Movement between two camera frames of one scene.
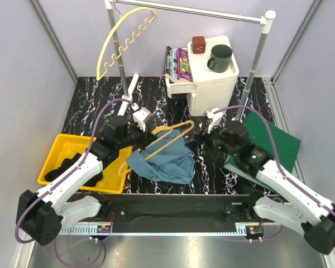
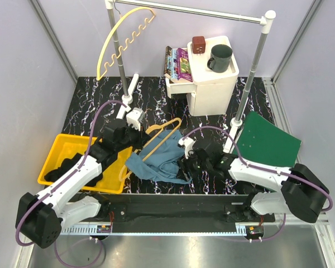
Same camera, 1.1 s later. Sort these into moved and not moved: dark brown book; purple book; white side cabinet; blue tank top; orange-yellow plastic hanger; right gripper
Moved: orange-yellow plastic hanger; right gripper
Not moved: white side cabinet; dark brown book; purple book; blue tank top
